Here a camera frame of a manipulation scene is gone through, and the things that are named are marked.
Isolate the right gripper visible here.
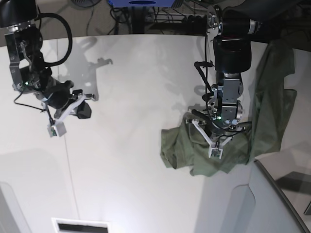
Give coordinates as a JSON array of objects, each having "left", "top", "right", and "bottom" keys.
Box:
[{"left": 35, "top": 80, "right": 92, "bottom": 119}]

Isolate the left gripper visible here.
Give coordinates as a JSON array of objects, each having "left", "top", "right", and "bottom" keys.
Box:
[{"left": 191, "top": 109, "right": 250, "bottom": 138}]

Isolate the green t-shirt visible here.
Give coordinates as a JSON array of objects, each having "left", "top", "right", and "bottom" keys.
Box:
[{"left": 160, "top": 40, "right": 297, "bottom": 177}]

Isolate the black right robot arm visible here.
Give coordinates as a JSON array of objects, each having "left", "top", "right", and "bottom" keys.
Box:
[{"left": 0, "top": 0, "right": 93, "bottom": 121}]

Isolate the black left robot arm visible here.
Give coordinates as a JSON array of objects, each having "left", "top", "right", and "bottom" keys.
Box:
[{"left": 192, "top": 0, "right": 299, "bottom": 138}]

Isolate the blue plastic bin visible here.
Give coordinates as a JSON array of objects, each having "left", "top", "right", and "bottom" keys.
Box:
[{"left": 108, "top": 0, "right": 174, "bottom": 7}]

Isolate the black power strip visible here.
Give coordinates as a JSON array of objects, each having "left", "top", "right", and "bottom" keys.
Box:
[{"left": 155, "top": 13, "right": 209, "bottom": 24}]

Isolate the grey table leg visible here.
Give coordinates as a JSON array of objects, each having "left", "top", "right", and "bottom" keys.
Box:
[{"left": 131, "top": 6, "right": 147, "bottom": 34}]

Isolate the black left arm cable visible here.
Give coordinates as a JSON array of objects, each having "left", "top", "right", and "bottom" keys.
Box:
[{"left": 193, "top": 60, "right": 216, "bottom": 115}]

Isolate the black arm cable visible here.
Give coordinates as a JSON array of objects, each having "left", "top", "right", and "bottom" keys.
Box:
[
  {"left": 36, "top": 12, "right": 73, "bottom": 67},
  {"left": 193, "top": 60, "right": 216, "bottom": 115}
]

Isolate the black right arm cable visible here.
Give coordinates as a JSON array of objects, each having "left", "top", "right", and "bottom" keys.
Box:
[{"left": 36, "top": 12, "right": 73, "bottom": 67}]

